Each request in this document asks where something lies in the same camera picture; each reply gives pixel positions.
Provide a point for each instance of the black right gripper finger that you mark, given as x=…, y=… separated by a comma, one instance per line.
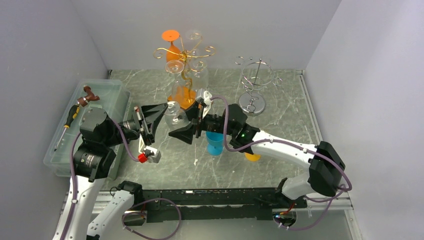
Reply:
x=194, y=113
x=185, y=134

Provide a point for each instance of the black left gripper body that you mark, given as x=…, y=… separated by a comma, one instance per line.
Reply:
x=135, y=123

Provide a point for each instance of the clear wine glass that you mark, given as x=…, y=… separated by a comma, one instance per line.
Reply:
x=193, y=38

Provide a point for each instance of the clear tall glass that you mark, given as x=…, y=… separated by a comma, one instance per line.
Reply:
x=174, y=116

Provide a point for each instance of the yellow plastic goblet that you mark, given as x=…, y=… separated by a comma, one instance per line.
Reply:
x=252, y=157

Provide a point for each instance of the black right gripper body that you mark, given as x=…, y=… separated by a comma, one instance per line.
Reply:
x=212, y=123

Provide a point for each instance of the black yellow screwdriver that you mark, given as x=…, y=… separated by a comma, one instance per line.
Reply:
x=72, y=114

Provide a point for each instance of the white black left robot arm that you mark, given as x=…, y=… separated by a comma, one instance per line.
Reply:
x=90, y=164

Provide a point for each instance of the chrome wire glass rack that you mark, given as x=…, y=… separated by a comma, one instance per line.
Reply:
x=256, y=74

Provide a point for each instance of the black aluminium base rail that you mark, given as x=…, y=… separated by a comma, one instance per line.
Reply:
x=232, y=203

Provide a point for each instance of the blue plastic goblet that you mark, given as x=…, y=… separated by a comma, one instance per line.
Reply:
x=215, y=143

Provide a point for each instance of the orange plastic goblet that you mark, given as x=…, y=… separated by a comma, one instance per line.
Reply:
x=173, y=52

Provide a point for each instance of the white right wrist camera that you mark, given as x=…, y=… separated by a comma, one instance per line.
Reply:
x=204, y=98

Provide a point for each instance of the clear small glass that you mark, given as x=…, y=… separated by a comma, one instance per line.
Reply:
x=199, y=74

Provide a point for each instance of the clear pink tinted glass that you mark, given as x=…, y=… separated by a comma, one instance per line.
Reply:
x=179, y=92

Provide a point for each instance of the gold wire glass rack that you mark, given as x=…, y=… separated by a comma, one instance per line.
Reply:
x=160, y=53

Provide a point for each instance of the brown bronze faucet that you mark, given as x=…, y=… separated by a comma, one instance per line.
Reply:
x=89, y=97

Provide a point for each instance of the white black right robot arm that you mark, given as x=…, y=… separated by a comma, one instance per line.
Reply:
x=325, y=169

